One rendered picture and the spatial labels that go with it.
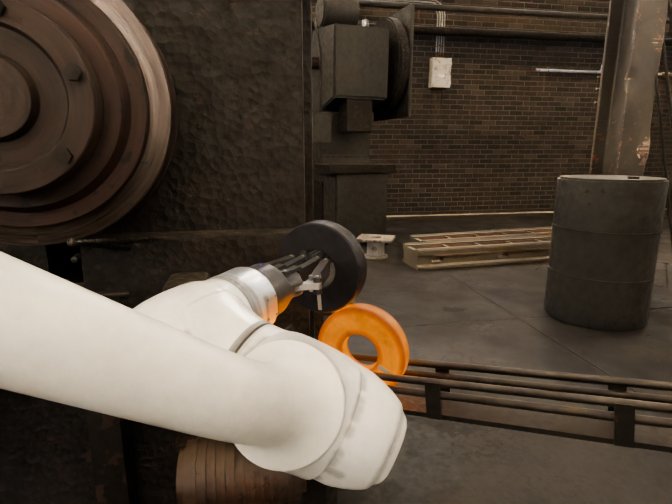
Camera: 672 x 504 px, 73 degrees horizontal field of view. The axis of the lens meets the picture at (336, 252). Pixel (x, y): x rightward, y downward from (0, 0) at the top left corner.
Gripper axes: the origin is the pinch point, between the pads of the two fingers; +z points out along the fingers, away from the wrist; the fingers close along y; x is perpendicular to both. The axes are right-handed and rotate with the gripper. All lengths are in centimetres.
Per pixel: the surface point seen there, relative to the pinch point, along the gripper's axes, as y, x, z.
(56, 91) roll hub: -34.1, 26.9, -17.6
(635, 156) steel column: 100, -8, 392
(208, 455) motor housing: -15.8, -33.3, -14.3
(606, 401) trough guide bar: 42.7, -14.0, -4.4
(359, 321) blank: 7.6, -9.5, -2.1
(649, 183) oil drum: 85, -12, 232
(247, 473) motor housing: -8.9, -35.8, -12.9
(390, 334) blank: 12.9, -10.8, -2.2
